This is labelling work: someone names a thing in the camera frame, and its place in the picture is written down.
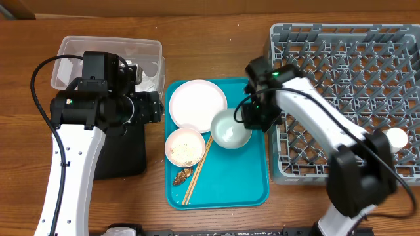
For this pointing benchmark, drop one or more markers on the white napkin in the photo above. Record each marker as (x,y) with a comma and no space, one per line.
(149,84)

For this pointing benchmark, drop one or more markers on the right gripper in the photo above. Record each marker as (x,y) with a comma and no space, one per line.
(254,120)

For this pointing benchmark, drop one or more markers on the brown food scrap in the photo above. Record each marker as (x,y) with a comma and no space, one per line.
(183,175)

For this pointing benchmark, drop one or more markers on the pink bowl with crumbs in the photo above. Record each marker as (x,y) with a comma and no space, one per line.
(185,147)

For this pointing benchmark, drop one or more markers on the teal plastic tray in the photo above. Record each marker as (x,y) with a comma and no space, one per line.
(229,178)

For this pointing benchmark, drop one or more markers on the small white cup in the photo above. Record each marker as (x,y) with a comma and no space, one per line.
(397,139)

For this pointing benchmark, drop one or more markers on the black tray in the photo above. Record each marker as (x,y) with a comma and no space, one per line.
(122,156)

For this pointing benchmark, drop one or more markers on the wooden chopstick right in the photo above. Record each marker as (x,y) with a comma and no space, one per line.
(199,173)

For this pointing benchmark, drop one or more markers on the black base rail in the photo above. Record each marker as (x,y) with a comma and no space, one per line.
(137,230)

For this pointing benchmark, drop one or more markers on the clear plastic bin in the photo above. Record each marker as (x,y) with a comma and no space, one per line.
(146,53)

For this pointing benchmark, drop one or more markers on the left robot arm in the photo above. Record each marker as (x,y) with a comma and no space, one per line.
(96,136)

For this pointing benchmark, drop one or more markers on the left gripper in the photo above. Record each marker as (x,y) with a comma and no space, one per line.
(149,107)

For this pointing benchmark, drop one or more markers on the wooden chopstick left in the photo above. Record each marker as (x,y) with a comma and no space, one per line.
(195,177)

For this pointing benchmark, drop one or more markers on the grey-green ceramic bowl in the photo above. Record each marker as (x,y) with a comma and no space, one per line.
(228,133)

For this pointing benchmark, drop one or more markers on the large white plate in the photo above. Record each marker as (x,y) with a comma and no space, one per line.
(195,103)

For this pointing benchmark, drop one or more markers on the wooden chopstick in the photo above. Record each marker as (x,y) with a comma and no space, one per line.
(199,173)
(195,177)

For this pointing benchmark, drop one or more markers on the grey dish rack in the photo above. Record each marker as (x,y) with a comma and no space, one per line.
(369,72)

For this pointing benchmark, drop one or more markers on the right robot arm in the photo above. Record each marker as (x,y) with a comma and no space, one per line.
(361,172)

